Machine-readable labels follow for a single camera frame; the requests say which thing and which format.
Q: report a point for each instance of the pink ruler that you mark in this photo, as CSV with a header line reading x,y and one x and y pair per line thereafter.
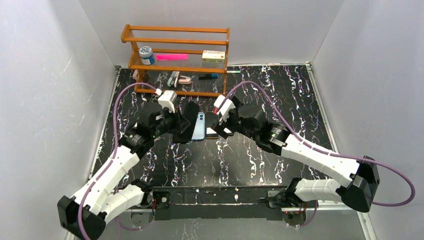
x,y
172,57

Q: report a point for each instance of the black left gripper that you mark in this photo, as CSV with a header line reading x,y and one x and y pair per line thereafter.
x,y
177,122

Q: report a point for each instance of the blue black marker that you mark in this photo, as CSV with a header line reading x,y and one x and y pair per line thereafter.
x,y
208,76

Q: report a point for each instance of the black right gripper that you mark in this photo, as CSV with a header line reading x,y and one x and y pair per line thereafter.
x,y
227,122

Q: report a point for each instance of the orange wooden shelf rack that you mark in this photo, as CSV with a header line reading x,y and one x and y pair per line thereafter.
x,y
192,61

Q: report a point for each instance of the pink stapler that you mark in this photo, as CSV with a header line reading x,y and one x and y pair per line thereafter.
x,y
184,80

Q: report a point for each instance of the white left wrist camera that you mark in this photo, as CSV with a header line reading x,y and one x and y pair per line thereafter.
x,y
167,100

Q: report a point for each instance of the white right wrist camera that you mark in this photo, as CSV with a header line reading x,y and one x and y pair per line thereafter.
x,y
223,107

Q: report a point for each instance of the grey blue stapler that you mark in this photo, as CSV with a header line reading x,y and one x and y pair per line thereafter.
x,y
173,80

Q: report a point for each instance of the white red box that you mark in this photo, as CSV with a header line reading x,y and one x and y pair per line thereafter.
x,y
213,56

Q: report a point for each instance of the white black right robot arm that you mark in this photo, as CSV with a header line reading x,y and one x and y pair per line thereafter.
x,y
352,182

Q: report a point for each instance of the light blue phone case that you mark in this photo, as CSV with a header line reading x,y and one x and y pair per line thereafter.
x,y
199,128

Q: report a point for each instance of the green pen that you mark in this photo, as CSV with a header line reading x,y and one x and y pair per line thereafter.
x,y
233,72

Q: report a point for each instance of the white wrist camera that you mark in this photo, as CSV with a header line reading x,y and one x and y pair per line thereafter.
x,y
223,107
167,100

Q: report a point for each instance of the blue white jar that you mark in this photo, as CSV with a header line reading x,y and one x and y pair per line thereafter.
x,y
146,55

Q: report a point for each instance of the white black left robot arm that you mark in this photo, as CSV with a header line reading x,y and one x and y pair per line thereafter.
x,y
88,211

